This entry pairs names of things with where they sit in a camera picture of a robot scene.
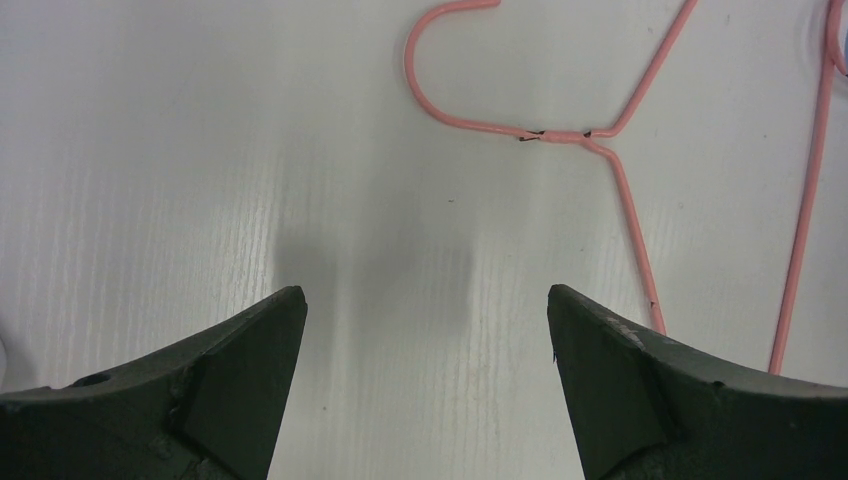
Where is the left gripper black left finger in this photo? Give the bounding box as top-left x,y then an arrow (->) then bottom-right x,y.
1,286 -> 308,479

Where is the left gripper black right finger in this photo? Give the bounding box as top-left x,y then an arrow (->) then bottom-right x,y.
547,285 -> 847,479

